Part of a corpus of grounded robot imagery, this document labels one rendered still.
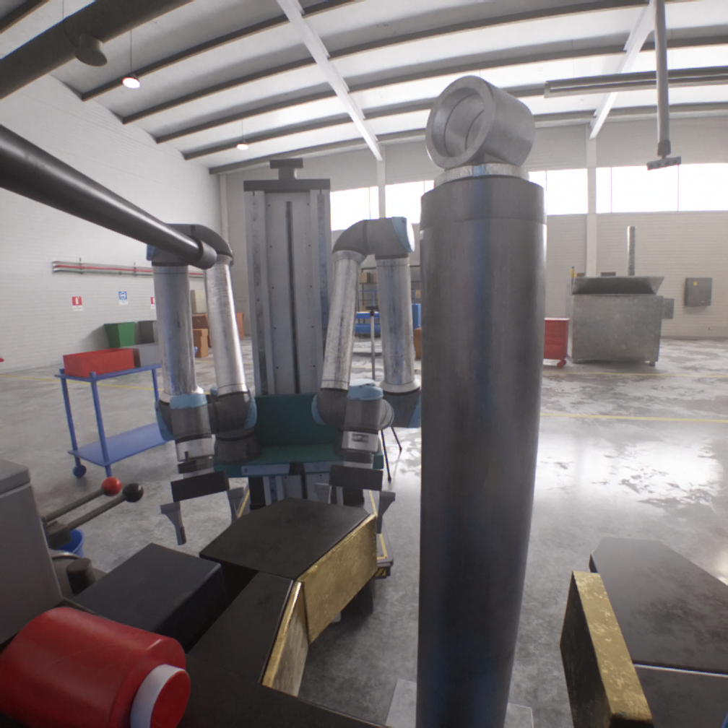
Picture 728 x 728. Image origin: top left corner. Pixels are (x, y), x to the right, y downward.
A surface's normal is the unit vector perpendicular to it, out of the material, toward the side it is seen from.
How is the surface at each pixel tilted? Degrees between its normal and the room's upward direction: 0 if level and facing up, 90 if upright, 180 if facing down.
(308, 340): 90
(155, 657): 90
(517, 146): 121
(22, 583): 90
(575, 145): 90
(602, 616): 0
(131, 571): 0
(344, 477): 67
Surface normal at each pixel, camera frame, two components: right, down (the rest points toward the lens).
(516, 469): 0.30, 0.14
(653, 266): -0.31, 0.15
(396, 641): -0.03, -0.99
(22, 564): 0.95, 0.02
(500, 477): 0.05, 0.15
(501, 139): 0.52, 0.60
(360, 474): -0.02, -0.25
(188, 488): 0.19, -0.26
